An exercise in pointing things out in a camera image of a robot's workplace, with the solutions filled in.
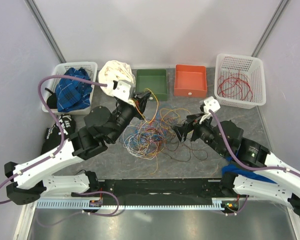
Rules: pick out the orange drawer box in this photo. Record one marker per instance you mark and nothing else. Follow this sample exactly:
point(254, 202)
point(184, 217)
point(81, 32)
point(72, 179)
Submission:
point(190, 81)

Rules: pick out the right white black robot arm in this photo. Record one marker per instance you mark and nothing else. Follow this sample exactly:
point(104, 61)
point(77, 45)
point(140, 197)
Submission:
point(253, 170)

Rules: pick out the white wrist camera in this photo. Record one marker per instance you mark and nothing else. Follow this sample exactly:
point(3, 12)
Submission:
point(209, 104)
point(124, 90)

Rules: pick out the cream white cloth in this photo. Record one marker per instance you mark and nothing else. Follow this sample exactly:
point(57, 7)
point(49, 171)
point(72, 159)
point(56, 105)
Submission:
point(112, 72)

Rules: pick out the black cloth in basket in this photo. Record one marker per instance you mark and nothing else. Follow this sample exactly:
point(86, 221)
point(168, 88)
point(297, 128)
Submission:
point(51, 100)

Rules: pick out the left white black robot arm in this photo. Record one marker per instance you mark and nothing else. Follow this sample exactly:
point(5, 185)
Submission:
point(35, 179)

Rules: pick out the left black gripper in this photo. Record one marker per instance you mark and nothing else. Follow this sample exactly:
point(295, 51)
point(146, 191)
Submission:
point(141, 98)

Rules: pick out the black printed t-shirt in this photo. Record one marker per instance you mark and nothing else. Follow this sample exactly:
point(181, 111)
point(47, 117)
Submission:
point(52, 136)

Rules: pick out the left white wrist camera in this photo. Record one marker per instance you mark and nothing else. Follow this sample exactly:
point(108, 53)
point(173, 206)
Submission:
point(124, 90)

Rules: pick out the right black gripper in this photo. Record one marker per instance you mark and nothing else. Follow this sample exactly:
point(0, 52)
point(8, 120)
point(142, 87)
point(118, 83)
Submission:
point(192, 122)

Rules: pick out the light blue cable duct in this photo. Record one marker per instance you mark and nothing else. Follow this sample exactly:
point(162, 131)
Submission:
point(86, 204)

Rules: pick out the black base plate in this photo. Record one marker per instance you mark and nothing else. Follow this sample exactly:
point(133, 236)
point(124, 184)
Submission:
point(198, 187)

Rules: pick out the green drawer box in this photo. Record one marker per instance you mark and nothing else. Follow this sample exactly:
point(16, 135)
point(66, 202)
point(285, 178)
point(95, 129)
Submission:
point(153, 79)

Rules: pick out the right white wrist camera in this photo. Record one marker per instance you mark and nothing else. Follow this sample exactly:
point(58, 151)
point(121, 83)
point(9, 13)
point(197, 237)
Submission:
point(209, 104)

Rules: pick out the blue plaid cloth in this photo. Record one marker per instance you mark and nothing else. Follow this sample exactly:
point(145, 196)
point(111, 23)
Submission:
point(72, 95)

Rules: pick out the right white plastic basket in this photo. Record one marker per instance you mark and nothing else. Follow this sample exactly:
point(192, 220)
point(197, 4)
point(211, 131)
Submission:
point(239, 81)

